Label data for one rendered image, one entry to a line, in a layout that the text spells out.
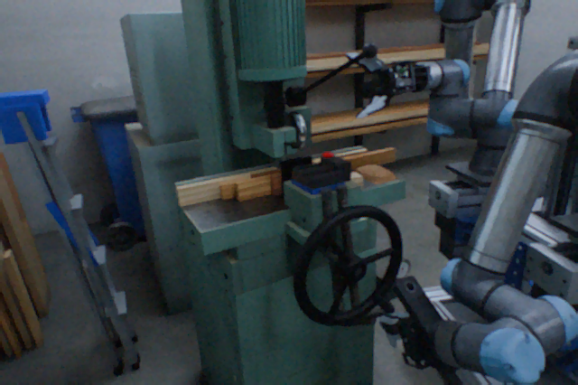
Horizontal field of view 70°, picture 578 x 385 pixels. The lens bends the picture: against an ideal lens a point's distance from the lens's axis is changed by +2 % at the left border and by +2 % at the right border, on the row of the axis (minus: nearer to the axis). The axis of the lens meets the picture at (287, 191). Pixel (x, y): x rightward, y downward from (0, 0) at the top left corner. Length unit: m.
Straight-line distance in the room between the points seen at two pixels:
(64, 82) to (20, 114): 1.72
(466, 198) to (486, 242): 0.70
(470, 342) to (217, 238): 0.54
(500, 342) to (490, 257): 0.18
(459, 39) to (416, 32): 2.98
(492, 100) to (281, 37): 0.56
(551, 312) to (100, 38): 3.03
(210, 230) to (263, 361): 0.43
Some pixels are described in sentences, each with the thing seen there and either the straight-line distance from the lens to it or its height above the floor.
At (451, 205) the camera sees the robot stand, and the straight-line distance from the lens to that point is 1.49.
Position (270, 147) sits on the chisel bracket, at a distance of 1.08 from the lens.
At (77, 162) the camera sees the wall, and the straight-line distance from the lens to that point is 3.37.
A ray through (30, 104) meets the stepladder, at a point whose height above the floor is 1.13.
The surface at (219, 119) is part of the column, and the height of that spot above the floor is 1.08.
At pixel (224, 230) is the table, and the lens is 0.94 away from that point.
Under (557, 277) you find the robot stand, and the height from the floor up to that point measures 0.74.
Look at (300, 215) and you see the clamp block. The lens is 0.96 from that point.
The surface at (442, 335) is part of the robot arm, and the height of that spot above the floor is 0.81.
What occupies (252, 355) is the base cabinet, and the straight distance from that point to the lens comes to 1.16.
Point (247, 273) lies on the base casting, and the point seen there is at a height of 0.76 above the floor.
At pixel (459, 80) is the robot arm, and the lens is 1.19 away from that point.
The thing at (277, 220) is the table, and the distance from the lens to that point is 0.99.
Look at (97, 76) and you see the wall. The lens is 3.28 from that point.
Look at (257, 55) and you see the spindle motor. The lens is 1.00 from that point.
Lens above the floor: 1.29
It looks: 21 degrees down
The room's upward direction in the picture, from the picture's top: 3 degrees counter-clockwise
